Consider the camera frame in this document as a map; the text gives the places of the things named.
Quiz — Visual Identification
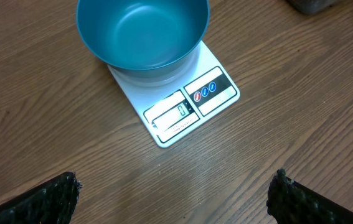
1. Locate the clear plastic container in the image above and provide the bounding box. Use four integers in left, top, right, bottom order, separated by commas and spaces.
286, 0, 341, 16

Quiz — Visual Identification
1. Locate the blue metal bowl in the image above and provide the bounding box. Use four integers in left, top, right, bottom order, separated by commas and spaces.
75, 0, 210, 78

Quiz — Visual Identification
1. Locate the white digital kitchen scale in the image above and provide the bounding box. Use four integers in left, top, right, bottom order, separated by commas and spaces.
109, 42, 240, 148

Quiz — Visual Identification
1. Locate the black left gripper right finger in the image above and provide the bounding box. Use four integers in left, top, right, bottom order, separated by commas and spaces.
266, 169, 353, 224

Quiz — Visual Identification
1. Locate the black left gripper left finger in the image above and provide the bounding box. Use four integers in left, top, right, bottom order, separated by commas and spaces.
0, 172, 82, 224

